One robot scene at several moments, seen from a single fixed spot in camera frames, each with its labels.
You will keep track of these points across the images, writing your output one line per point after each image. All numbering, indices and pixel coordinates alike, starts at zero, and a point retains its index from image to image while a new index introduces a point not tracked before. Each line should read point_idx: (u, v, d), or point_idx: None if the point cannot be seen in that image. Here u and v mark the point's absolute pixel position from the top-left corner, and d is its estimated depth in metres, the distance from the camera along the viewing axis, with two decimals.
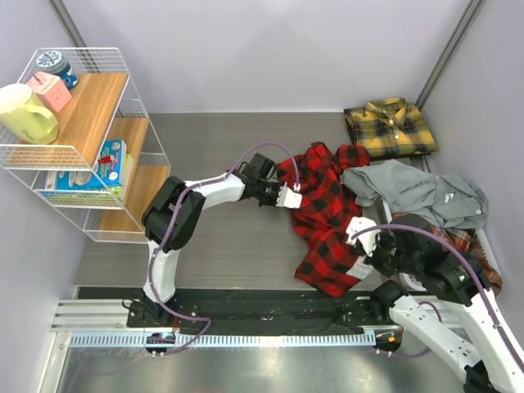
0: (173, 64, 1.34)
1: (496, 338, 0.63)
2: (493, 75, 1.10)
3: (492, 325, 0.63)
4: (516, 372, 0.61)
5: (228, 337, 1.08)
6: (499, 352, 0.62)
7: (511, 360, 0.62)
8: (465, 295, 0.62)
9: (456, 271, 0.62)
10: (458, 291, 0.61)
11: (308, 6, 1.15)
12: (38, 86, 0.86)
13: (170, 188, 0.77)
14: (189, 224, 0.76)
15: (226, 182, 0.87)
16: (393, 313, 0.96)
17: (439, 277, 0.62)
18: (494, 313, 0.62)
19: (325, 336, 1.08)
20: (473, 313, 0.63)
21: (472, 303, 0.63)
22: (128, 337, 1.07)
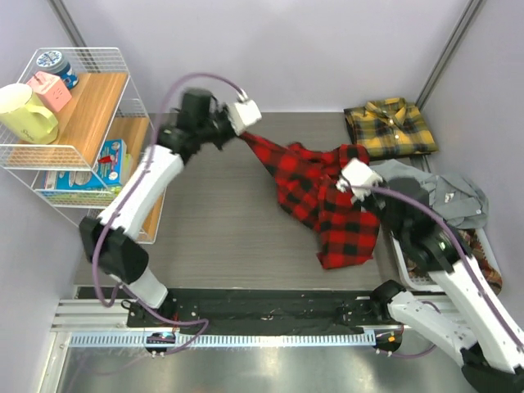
0: (174, 63, 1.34)
1: (482, 305, 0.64)
2: (494, 74, 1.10)
3: (477, 293, 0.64)
4: (507, 342, 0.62)
5: (228, 337, 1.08)
6: (488, 322, 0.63)
7: (500, 329, 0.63)
8: (448, 264, 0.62)
9: (438, 240, 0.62)
10: (440, 259, 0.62)
11: (308, 5, 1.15)
12: (38, 86, 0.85)
13: (88, 235, 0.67)
14: (130, 262, 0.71)
15: (151, 173, 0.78)
16: (391, 309, 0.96)
17: (422, 246, 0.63)
18: (478, 282, 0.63)
19: (324, 336, 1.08)
20: (458, 283, 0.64)
21: (455, 270, 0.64)
22: (128, 337, 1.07)
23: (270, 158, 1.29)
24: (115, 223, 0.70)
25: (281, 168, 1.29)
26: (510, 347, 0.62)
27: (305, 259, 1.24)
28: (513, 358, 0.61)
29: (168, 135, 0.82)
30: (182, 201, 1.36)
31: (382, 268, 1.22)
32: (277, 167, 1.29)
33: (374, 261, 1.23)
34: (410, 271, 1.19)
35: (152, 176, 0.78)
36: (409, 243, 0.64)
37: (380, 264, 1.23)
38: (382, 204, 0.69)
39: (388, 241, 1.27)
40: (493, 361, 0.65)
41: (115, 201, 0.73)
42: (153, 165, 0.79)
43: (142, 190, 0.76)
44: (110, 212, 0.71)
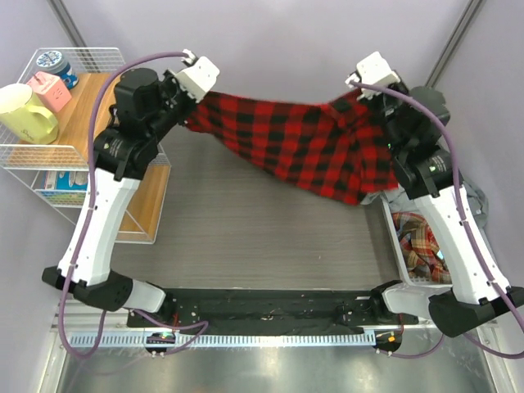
0: (174, 63, 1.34)
1: (459, 232, 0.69)
2: (494, 75, 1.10)
3: (458, 221, 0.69)
4: (477, 274, 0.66)
5: (228, 337, 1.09)
6: (462, 249, 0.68)
7: (473, 261, 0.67)
8: (435, 187, 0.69)
9: (429, 164, 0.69)
10: (426, 181, 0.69)
11: (308, 5, 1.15)
12: (38, 86, 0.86)
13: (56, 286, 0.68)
14: (111, 292, 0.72)
15: (101, 210, 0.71)
16: (386, 297, 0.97)
17: (414, 168, 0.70)
18: (462, 209, 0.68)
19: (325, 336, 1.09)
20: (444, 206, 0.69)
21: (440, 196, 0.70)
22: (128, 337, 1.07)
23: (275, 111, 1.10)
24: (75, 276, 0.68)
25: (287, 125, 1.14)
26: (478, 279, 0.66)
27: (305, 259, 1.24)
28: (479, 288, 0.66)
29: (106, 151, 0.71)
30: (182, 201, 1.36)
31: (382, 267, 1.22)
32: (283, 126, 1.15)
33: (374, 260, 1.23)
34: (410, 271, 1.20)
35: (101, 213, 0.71)
36: (404, 161, 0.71)
37: (380, 264, 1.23)
38: (390, 111, 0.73)
39: (387, 241, 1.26)
40: (459, 293, 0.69)
41: (70, 250, 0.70)
42: (101, 197, 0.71)
43: (95, 229, 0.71)
44: (67, 264, 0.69)
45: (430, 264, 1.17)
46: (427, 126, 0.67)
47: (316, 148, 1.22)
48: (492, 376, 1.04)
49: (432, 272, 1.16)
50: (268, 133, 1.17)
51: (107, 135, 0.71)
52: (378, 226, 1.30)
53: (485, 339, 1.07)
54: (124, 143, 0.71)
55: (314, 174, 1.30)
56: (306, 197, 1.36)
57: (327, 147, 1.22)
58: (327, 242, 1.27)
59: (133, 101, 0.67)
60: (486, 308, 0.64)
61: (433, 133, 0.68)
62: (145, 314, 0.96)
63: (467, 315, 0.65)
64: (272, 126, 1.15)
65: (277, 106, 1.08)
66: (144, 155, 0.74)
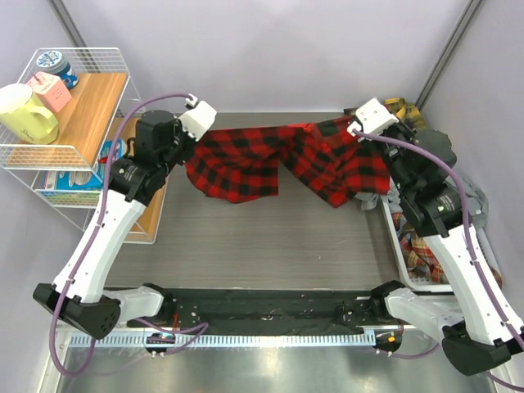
0: (173, 64, 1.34)
1: (472, 273, 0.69)
2: (494, 75, 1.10)
3: (470, 262, 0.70)
4: (490, 314, 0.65)
5: (227, 337, 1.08)
6: (475, 289, 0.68)
7: (485, 301, 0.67)
8: (444, 227, 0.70)
9: (436, 203, 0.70)
10: (435, 220, 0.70)
11: (307, 5, 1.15)
12: (37, 86, 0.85)
13: (49, 301, 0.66)
14: (101, 313, 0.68)
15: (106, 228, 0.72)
16: (388, 304, 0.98)
17: (422, 206, 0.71)
18: (472, 249, 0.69)
19: (325, 336, 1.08)
20: (453, 247, 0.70)
21: (449, 234, 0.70)
22: (128, 337, 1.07)
23: (264, 135, 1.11)
24: (70, 291, 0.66)
25: (280, 137, 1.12)
26: (492, 319, 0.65)
27: (306, 259, 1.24)
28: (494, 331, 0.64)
29: (121, 175, 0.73)
30: (182, 201, 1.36)
31: (382, 268, 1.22)
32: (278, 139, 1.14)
33: (374, 261, 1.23)
34: (410, 271, 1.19)
35: (109, 230, 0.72)
36: (413, 200, 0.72)
37: (380, 264, 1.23)
38: (394, 151, 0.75)
39: (388, 243, 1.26)
40: (472, 332, 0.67)
41: (69, 266, 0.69)
42: (108, 216, 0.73)
43: (99, 246, 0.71)
44: (64, 280, 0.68)
45: (430, 264, 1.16)
46: (435, 169, 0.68)
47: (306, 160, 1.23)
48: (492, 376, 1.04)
49: (432, 272, 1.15)
50: (258, 153, 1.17)
51: (122, 162, 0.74)
52: (378, 227, 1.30)
53: None
54: (137, 170, 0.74)
55: (304, 178, 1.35)
56: (306, 197, 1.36)
57: (318, 162, 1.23)
58: (327, 243, 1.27)
59: (151, 135, 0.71)
60: (501, 350, 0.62)
61: (441, 174, 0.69)
62: (144, 320, 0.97)
63: (481, 354, 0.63)
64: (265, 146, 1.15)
65: (264, 133, 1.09)
66: (154, 185, 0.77)
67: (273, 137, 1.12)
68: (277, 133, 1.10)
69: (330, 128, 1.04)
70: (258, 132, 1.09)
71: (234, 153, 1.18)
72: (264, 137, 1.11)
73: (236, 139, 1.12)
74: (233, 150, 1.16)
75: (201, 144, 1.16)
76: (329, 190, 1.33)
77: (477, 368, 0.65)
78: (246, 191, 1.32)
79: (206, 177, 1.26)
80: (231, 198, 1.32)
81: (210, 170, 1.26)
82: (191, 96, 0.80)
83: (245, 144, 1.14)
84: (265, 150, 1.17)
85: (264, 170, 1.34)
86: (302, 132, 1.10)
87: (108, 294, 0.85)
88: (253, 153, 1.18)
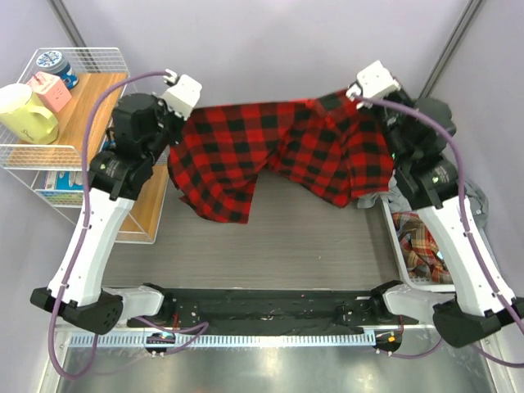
0: (174, 63, 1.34)
1: (464, 245, 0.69)
2: (494, 75, 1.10)
3: (463, 232, 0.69)
4: (481, 286, 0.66)
5: (227, 337, 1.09)
6: (467, 260, 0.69)
7: (477, 273, 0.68)
8: (438, 199, 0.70)
9: (431, 174, 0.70)
10: (429, 191, 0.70)
11: (308, 5, 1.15)
12: (37, 86, 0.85)
13: (47, 304, 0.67)
14: (102, 312, 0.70)
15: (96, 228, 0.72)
16: (386, 299, 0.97)
17: (417, 179, 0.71)
18: (466, 220, 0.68)
19: (324, 336, 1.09)
20: (446, 219, 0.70)
21: (444, 205, 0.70)
22: (128, 337, 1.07)
23: (262, 116, 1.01)
24: (65, 296, 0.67)
25: (279, 138, 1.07)
26: (483, 291, 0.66)
27: (305, 259, 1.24)
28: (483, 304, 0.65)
29: (102, 170, 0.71)
30: (182, 201, 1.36)
31: (382, 268, 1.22)
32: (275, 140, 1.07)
33: (374, 260, 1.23)
34: (410, 271, 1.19)
35: (97, 231, 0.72)
36: (408, 172, 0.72)
37: (380, 264, 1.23)
38: (393, 119, 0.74)
39: (388, 243, 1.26)
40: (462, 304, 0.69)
41: (62, 269, 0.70)
42: (96, 217, 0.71)
43: (88, 247, 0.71)
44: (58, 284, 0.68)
45: (430, 264, 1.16)
46: (431, 139, 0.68)
47: (306, 150, 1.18)
48: (492, 376, 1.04)
49: (432, 272, 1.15)
50: (252, 143, 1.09)
51: (103, 156, 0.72)
52: (377, 226, 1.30)
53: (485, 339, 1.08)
54: (119, 165, 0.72)
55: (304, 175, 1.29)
56: (306, 197, 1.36)
57: (319, 149, 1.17)
58: (327, 242, 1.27)
59: (129, 124, 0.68)
60: (491, 320, 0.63)
61: (439, 146, 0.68)
62: (143, 318, 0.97)
63: (472, 327, 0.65)
64: (262, 143, 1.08)
65: (263, 110, 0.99)
66: (141, 175, 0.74)
67: (273, 118, 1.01)
68: (278, 109, 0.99)
69: (332, 102, 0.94)
70: (258, 109, 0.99)
71: (227, 148, 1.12)
72: (263, 117, 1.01)
73: (231, 120, 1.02)
74: (227, 140, 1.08)
75: (190, 129, 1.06)
76: (329, 193, 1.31)
77: (466, 339, 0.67)
78: (219, 208, 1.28)
79: (183, 170, 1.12)
80: (205, 210, 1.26)
81: (191, 176, 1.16)
82: (170, 71, 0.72)
83: (242, 128, 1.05)
84: (259, 139, 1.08)
85: (250, 176, 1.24)
86: (304, 108, 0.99)
87: (110, 291, 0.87)
88: (246, 147, 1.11)
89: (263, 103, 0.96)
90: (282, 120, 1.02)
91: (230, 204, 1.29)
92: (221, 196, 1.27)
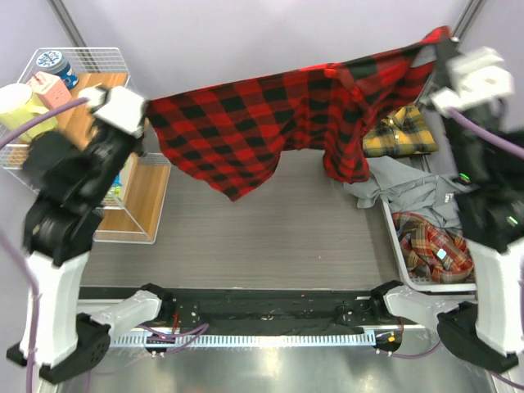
0: (174, 64, 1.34)
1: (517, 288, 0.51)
2: None
3: (517, 279, 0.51)
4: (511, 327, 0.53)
5: (227, 337, 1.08)
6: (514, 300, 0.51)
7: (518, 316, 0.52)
8: (505, 242, 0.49)
9: (510, 210, 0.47)
10: (500, 233, 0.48)
11: (307, 5, 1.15)
12: (38, 86, 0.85)
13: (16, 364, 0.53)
14: (87, 354, 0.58)
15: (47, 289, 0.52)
16: (386, 300, 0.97)
17: (488, 213, 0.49)
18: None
19: (325, 336, 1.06)
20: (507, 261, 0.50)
21: (509, 251, 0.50)
22: (128, 337, 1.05)
23: (266, 92, 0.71)
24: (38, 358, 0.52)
25: (291, 110, 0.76)
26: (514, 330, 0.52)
27: (306, 259, 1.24)
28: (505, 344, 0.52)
29: (36, 233, 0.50)
30: (182, 201, 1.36)
31: (382, 268, 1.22)
32: (288, 113, 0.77)
33: (374, 260, 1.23)
34: (410, 270, 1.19)
35: (52, 289, 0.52)
36: (481, 204, 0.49)
37: (380, 264, 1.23)
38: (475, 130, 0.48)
39: (388, 243, 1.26)
40: (480, 332, 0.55)
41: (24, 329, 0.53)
42: (45, 274, 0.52)
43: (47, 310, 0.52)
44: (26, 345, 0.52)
45: (430, 264, 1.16)
46: None
47: (336, 117, 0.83)
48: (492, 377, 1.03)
49: (432, 272, 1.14)
50: (258, 119, 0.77)
51: (33, 210, 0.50)
52: (377, 226, 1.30)
53: None
54: (56, 225, 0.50)
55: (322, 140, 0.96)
56: (306, 197, 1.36)
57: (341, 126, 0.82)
58: (327, 243, 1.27)
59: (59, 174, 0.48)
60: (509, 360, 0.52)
61: None
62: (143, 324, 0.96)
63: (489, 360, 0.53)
64: (269, 116, 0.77)
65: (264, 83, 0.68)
66: (86, 229, 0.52)
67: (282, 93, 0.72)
68: (285, 83, 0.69)
69: (363, 68, 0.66)
70: (257, 85, 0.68)
71: (228, 131, 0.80)
72: (265, 93, 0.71)
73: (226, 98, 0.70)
74: (237, 138, 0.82)
75: (180, 119, 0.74)
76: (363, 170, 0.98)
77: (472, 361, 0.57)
78: (232, 191, 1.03)
79: (184, 157, 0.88)
80: (214, 187, 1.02)
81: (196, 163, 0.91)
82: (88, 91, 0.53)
83: (241, 108, 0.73)
84: (265, 112, 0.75)
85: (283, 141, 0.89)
86: (322, 77, 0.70)
87: (99, 313, 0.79)
88: (250, 125, 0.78)
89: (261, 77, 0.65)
90: (294, 91, 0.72)
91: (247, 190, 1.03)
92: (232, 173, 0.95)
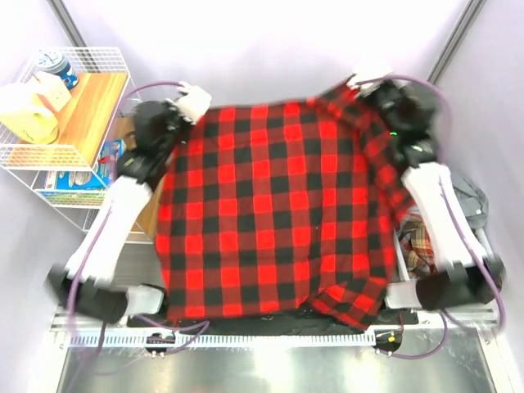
0: (173, 64, 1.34)
1: (442, 205, 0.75)
2: (492, 75, 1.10)
3: (440, 193, 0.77)
4: (453, 237, 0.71)
5: (226, 337, 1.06)
6: (443, 219, 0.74)
7: (452, 230, 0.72)
8: (416, 161, 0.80)
9: (414, 151, 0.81)
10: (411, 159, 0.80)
11: (307, 6, 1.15)
12: (38, 86, 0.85)
13: (58, 282, 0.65)
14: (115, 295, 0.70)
15: (116, 210, 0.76)
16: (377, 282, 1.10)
17: (399, 152, 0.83)
18: (445, 196, 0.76)
19: (325, 336, 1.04)
20: (424, 196, 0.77)
21: (424, 169, 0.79)
22: (128, 337, 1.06)
23: (269, 143, 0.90)
24: (84, 273, 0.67)
25: (288, 175, 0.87)
26: (454, 241, 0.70)
27: None
28: (463, 253, 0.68)
29: (129, 164, 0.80)
30: None
31: None
32: (284, 177, 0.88)
33: None
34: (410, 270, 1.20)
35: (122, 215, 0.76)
36: (395, 144, 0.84)
37: None
38: (389, 102, 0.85)
39: None
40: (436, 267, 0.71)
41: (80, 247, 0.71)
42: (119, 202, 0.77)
43: (113, 223, 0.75)
44: (76, 264, 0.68)
45: (429, 264, 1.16)
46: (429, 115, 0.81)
47: (331, 214, 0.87)
48: (492, 376, 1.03)
49: (431, 272, 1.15)
50: (258, 216, 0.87)
51: (128, 155, 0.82)
52: None
53: (485, 339, 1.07)
54: (142, 164, 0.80)
55: (336, 243, 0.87)
56: None
57: (341, 203, 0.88)
58: None
59: (149, 126, 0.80)
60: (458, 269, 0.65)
61: (425, 119, 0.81)
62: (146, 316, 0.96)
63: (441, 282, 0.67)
64: (265, 179, 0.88)
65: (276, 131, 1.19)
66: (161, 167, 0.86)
67: (282, 146, 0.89)
68: (285, 137, 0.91)
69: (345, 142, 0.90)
70: (266, 137, 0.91)
71: (228, 222, 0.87)
72: (271, 147, 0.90)
73: (238, 120, 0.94)
74: (228, 180, 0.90)
75: (178, 176, 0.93)
76: (349, 294, 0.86)
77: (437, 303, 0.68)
78: (182, 264, 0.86)
79: (170, 204, 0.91)
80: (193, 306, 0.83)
81: (171, 223, 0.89)
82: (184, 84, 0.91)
83: (247, 162, 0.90)
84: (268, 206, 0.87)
85: (278, 231, 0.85)
86: (313, 136, 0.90)
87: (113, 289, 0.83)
88: (250, 224, 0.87)
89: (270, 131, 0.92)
90: (294, 149, 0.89)
91: (196, 273, 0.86)
92: (196, 242, 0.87)
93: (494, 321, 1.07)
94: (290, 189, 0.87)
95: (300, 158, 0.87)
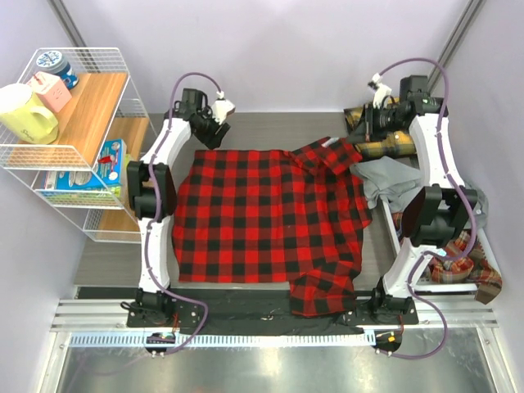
0: (174, 64, 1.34)
1: (431, 142, 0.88)
2: (492, 73, 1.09)
3: (434, 134, 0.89)
4: (436, 168, 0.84)
5: (228, 337, 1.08)
6: (432, 151, 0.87)
7: (437, 161, 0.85)
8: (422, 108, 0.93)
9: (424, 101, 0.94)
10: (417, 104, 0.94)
11: (308, 6, 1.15)
12: (38, 86, 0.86)
13: (136, 172, 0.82)
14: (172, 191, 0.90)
15: (173, 131, 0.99)
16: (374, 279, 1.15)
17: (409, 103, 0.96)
18: (438, 125, 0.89)
19: (325, 336, 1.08)
20: (425, 128, 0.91)
21: (425, 116, 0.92)
22: (128, 337, 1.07)
23: (260, 194, 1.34)
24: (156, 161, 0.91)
25: (270, 215, 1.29)
26: (438, 172, 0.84)
27: None
28: (444, 182, 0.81)
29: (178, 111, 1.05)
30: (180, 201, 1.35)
31: (382, 268, 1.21)
32: (268, 217, 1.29)
33: (374, 260, 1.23)
34: None
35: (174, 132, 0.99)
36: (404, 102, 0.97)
37: (380, 264, 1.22)
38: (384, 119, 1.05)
39: (386, 243, 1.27)
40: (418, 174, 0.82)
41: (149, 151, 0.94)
42: (174, 126, 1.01)
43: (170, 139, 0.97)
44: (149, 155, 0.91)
45: (430, 264, 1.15)
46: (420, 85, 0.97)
47: (304, 241, 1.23)
48: (492, 375, 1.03)
49: (432, 272, 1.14)
50: (250, 219, 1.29)
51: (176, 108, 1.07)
52: (377, 227, 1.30)
53: (485, 338, 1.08)
54: (186, 110, 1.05)
55: (309, 237, 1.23)
56: None
57: (313, 232, 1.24)
58: None
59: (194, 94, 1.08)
60: (434, 189, 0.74)
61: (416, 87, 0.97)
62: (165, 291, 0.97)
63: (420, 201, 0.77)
64: (256, 218, 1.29)
65: (261, 172, 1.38)
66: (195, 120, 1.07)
67: (268, 197, 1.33)
68: (270, 173, 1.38)
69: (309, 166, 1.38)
70: (256, 170, 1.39)
71: (228, 219, 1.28)
72: (260, 178, 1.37)
73: (239, 178, 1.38)
74: (230, 195, 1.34)
75: (195, 191, 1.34)
76: (319, 294, 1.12)
77: (419, 223, 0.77)
78: (190, 270, 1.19)
79: (183, 226, 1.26)
80: (196, 277, 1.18)
81: (182, 240, 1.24)
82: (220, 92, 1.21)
83: (245, 184, 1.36)
84: (256, 214, 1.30)
85: (262, 228, 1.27)
86: (291, 190, 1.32)
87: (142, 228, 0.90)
88: (242, 223, 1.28)
89: (260, 164, 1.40)
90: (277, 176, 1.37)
91: (201, 277, 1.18)
92: (201, 236, 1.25)
93: (495, 322, 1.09)
94: (270, 225, 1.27)
95: (279, 182, 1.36)
